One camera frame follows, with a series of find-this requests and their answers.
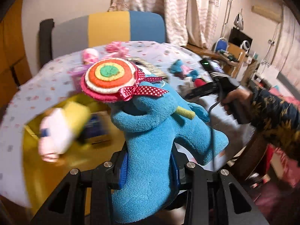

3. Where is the blue plush with lollipop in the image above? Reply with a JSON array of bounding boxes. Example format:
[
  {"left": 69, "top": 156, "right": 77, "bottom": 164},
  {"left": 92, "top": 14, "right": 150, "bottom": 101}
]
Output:
[{"left": 81, "top": 58, "right": 229, "bottom": 224}]

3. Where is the blue plush with pink shirt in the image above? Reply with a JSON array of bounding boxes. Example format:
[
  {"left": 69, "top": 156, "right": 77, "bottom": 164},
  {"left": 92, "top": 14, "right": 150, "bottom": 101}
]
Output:
[{"left": 169, "top": 59, "right": 199, "bottom": 81}]

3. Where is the person's right hand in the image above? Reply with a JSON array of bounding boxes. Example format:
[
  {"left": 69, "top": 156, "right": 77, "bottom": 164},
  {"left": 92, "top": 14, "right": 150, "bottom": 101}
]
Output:
[{"left": 221, "top": 88, "right": 253, "bottom": 124}]

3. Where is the red plush item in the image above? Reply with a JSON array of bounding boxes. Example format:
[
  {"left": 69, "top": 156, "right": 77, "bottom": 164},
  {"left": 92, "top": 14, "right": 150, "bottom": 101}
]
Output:
[{"left": 194, "top": 78, "right": 206, "bottom": 87}]

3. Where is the wooden side desk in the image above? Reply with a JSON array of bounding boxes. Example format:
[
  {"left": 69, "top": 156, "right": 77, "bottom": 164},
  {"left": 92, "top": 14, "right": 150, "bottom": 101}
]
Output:
[{"left": 184, "top": 43, "right": 258, "bottom": 82}]

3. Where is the yellow storage box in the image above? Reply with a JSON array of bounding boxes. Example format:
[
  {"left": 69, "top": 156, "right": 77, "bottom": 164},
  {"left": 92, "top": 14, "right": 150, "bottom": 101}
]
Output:
[{"left": 22, "top": 94, "right": 125, "bottom": 215}]

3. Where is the blue folding chair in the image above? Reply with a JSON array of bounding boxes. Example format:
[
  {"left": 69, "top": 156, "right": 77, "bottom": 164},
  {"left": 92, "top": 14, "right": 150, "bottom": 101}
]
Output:
[{"left": 214, "top": 37, "right": 228, "bottom": 52}]

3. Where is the black monitor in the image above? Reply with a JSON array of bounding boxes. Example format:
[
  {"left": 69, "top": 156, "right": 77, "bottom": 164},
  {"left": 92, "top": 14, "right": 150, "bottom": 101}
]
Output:
[{"left": 228, "top": 27, "right": 253, "bottom": 51}]

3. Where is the silver ornate tissue box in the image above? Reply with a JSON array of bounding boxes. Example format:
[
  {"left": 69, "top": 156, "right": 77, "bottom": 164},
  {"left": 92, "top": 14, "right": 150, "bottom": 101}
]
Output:
[{"left": 127, "top": 57, "right": 169, "bottom": 82}]

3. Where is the white yellow plush toy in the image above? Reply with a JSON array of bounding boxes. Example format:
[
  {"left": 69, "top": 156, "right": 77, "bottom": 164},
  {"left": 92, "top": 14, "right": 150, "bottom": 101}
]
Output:
[{"left": 38, "top": 102, "right": 91, "bottom": 163}]

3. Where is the pink patterned curtain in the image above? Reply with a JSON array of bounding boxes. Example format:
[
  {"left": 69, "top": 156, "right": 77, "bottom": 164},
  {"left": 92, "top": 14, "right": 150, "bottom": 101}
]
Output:
[{"left": 109, "top": 0, "right": 221, "bottom": 49}]

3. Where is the patterned plastic tablecloth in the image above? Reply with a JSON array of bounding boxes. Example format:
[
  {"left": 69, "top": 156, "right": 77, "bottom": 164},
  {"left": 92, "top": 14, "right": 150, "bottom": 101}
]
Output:
[{"left": 1, "top": 41, "right": 254, "bottom": 208}]

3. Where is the pink spotted plush toy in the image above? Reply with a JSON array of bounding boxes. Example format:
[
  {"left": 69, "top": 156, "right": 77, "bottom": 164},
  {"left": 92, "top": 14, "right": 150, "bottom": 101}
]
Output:
[{"left": 81, "top": 48, "right": 100, "bottom": 64}]

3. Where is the grey yellow blue chair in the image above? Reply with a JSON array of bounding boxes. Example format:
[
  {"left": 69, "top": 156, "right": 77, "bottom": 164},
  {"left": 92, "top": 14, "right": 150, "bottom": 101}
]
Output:
[{"left": 38, "top": 11, "right": 166, "bottom": 66}]

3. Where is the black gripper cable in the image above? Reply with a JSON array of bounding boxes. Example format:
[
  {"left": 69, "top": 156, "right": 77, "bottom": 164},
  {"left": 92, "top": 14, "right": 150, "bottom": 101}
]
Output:
[{"left": 208, "top": 99, "right": 221, "bottom": 172}]

